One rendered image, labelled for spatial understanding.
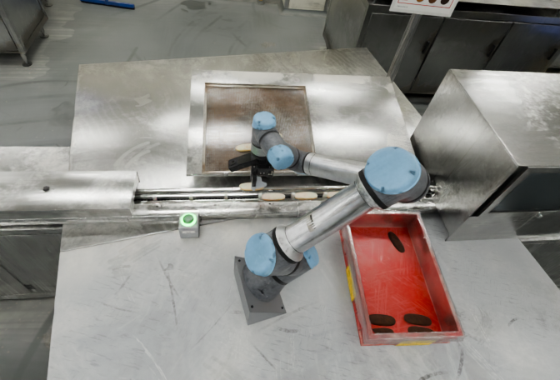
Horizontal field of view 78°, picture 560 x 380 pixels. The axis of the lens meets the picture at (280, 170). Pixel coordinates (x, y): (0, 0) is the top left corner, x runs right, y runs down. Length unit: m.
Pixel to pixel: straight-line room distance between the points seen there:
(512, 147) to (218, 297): 1.10
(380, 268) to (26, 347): 1.78
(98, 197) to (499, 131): 1.44
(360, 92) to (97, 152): 1.30
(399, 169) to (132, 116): 1.38
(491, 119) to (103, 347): 1.48
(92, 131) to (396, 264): 1.46
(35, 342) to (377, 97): 2.15
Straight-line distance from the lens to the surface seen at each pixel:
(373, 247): 1.46
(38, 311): 2.37
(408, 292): 1.43
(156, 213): 1.41
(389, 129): 1.79
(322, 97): 1.80
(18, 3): 3.88
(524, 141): 1.42
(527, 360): 1.58
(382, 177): 0.84
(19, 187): 1.58
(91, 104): 1.99
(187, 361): 1.24
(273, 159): 1.05
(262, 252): 0.97
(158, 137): 1.74
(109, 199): 1.42
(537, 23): 3.74
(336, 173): 1.07
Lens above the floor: 2.03
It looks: 50 degrees down
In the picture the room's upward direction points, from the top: 10 degrees clockwise
